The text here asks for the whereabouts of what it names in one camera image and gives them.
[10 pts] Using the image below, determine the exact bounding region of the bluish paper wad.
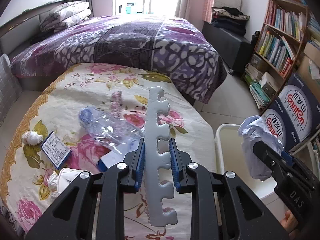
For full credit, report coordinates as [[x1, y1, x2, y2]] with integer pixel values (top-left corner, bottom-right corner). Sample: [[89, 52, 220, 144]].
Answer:
[[238, 115, 284, 181]]

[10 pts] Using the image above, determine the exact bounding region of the white paper cup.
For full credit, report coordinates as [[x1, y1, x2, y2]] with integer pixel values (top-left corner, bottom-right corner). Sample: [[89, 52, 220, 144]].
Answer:
[[47, 167, 83, 199]]

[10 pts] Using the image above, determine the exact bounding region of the white paper box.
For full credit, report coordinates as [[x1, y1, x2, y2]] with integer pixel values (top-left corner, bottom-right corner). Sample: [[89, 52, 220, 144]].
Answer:
[[97, 151, 124, 172]]

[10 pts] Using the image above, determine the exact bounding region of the small blue white box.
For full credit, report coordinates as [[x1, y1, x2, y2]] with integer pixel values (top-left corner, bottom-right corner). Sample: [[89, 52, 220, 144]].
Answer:
[[41, 131, 72, 170]]

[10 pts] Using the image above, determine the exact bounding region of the crushed clear plastic bottle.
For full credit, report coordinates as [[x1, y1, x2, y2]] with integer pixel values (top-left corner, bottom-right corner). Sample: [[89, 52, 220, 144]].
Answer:
[[79, 106, 144, 155]]

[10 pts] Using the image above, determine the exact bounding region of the white foam comb strip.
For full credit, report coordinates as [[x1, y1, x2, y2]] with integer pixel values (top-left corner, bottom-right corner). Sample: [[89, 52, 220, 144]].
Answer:
[[144, 86, 177, 226]]

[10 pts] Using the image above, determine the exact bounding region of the white tissue ball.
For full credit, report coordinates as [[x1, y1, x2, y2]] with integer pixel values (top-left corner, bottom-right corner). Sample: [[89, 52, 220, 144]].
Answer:
[[22, 131, 43, 146]]

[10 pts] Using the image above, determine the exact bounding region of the white plastic trash bin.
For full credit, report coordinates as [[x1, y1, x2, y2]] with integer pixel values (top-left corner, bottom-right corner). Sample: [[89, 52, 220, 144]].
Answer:
[[215, 123, 287, 230]]

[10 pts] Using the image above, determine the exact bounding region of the person's hand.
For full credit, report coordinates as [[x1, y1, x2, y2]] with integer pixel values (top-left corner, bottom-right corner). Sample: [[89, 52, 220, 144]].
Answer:
[[280, 210, 299, 239]]

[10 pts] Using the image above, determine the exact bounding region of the blue Ganten water carton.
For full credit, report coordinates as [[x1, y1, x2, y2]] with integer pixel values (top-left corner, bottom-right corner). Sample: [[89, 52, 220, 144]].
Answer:
[[279, 74, 319, 151]]

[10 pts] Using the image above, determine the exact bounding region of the floral cream blanket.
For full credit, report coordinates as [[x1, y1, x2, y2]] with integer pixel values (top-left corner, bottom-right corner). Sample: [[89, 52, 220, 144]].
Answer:
[[1, 63, 216, 231]]

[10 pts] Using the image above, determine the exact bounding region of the brown cardboard box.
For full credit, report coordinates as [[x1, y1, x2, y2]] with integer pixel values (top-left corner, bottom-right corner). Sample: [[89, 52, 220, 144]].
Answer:
[[298, 42, 319, 88]]

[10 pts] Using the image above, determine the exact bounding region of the dark low cabinet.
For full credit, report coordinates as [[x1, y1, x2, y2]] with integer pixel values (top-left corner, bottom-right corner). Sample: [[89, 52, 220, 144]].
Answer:
[[202, 22, 253, 77]]

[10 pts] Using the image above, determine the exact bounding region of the wooden bookshelf with books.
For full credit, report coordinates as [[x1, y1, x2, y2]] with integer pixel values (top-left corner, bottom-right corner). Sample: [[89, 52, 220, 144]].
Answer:
[[242, 0, 311, 113]]

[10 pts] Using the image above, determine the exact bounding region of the grey checked folded mattress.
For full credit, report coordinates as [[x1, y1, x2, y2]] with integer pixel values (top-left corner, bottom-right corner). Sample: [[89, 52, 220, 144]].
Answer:
[[0, 54, 22, 124]]

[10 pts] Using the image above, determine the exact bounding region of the pile of folded clothes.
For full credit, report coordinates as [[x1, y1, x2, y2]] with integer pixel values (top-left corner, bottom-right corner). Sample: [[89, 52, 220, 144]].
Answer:
[[211, 7, 250, 36]]

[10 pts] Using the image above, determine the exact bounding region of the purple patterned bed quilt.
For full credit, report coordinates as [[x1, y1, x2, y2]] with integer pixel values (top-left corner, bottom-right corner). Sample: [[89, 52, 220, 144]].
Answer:
[[11, 15, 227, 103]]

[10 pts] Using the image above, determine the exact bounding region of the pink storage box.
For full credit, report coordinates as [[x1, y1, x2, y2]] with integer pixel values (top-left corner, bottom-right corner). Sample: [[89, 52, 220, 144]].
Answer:
[[202, 0, 241, 23]]

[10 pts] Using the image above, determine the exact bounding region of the dark bed headboard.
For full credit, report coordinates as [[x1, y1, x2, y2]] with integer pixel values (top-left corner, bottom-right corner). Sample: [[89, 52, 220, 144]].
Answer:
[[1, 0, 69, 55]]

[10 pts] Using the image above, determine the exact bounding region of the folded pillows stack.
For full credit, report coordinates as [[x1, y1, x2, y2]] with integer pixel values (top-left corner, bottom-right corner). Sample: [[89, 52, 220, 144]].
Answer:
[[40, 1, 92, 32]]

